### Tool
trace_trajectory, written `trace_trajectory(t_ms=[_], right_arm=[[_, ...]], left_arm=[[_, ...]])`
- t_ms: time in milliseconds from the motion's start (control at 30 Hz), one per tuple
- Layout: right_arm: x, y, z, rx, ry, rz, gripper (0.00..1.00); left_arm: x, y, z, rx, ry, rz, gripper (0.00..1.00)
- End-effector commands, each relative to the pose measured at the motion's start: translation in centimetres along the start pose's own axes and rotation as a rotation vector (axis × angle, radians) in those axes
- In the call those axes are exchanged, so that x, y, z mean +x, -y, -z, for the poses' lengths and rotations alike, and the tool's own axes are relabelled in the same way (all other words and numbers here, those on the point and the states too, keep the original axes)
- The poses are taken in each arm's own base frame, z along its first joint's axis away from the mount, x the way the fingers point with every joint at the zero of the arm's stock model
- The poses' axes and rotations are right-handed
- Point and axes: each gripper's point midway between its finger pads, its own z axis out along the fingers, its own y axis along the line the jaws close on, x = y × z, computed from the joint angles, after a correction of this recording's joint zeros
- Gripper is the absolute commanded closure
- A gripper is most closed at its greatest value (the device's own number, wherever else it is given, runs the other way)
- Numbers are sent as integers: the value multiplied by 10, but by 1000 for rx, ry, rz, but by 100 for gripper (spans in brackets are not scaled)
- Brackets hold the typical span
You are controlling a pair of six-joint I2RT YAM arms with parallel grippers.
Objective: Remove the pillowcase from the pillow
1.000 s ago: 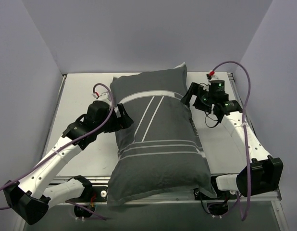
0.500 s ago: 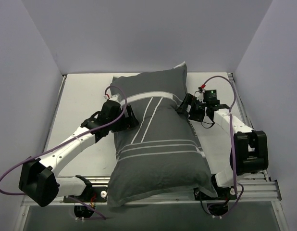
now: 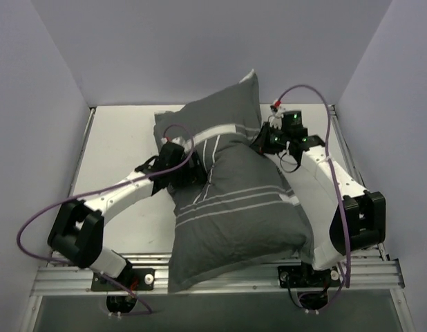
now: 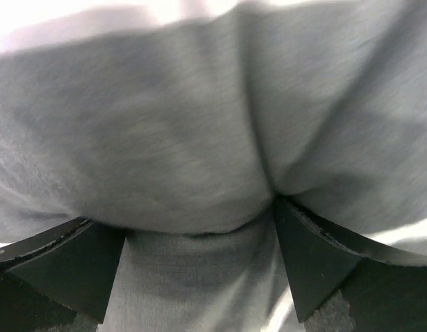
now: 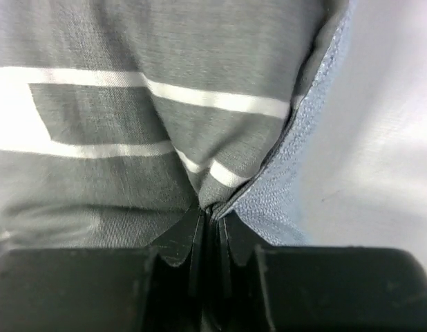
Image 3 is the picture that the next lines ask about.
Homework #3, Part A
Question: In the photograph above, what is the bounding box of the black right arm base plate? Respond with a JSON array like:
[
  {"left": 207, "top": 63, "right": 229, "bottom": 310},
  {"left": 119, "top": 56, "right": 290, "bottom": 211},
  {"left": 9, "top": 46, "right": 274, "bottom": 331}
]
[{"left": 277, "top": 263, "right": 341, "bottom": 288}]

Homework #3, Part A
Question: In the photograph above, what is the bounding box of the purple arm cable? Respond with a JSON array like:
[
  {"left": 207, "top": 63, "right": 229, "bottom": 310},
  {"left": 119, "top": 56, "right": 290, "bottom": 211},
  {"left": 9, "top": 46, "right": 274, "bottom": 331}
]
[
  {"left": 274, "top": 84, "right": 352, "bottom": 288},
  {"left": 16, "top": 124, "right": 196, "bottom": 316}
]

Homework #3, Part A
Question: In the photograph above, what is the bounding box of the grey striped pillowcase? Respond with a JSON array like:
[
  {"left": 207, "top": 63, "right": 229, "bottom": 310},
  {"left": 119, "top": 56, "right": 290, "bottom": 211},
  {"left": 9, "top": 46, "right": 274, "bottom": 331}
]
[{"left": 153, "top": 72, "right": 314, "bottom": 293}]

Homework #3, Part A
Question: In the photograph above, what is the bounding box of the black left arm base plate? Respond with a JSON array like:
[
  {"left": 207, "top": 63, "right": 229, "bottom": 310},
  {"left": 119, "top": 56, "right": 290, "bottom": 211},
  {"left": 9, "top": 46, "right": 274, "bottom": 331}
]
[{"left": 91, "top": 267, "right": 155, "bottom": 292}]

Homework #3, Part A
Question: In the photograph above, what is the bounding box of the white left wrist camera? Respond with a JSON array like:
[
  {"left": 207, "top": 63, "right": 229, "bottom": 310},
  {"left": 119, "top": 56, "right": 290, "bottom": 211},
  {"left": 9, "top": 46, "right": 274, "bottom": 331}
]
[{"left": 161, "top": 136, "right": 192, "bottom": 151}]

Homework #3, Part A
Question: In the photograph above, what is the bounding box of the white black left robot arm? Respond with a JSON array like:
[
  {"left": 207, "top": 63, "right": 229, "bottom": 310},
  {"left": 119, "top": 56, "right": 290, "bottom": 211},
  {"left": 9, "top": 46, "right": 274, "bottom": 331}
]
[{"left": 47, "top": 142, "right": 207, "bottom": 290}]

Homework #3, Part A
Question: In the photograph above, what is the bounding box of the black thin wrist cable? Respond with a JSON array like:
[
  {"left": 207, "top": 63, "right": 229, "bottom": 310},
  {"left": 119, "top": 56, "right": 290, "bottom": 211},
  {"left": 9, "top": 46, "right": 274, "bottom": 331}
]
[{"left": 278, "top": 148, "right": 303, "bottom": 174}]

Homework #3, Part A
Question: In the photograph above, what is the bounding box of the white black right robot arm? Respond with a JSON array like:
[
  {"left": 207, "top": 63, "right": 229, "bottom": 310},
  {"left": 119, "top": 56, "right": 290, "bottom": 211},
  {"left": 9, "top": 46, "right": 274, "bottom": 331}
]
[{"left": 252, "top": 111, "right": 386, "bottom": 286}]

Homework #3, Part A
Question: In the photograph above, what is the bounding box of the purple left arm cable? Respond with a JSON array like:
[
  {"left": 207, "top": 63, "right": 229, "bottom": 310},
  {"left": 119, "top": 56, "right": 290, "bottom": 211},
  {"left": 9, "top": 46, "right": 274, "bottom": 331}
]
[{"left": 16, "top": 124, "right": 196, "bottom": 316}]

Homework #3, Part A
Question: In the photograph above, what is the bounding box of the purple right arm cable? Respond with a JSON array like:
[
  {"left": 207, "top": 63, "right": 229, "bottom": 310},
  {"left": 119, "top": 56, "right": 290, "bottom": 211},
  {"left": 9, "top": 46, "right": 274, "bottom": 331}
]
[{"left": 274, "top": 84, "right": 352, "bottom": 288}]

